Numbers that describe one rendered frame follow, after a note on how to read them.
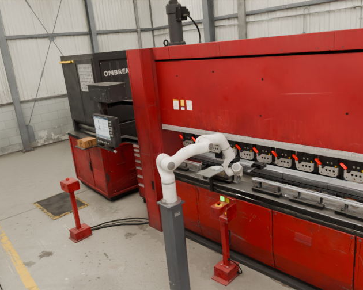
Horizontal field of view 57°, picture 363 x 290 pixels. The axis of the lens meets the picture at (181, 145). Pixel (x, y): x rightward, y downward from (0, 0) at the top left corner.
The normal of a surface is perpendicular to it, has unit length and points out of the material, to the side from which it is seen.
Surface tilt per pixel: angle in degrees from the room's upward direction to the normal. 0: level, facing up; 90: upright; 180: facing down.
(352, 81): 90
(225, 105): 90
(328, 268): 90
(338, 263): 90
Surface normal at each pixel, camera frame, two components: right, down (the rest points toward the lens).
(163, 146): 0.70, 0.15
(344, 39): -0.71, 0.26
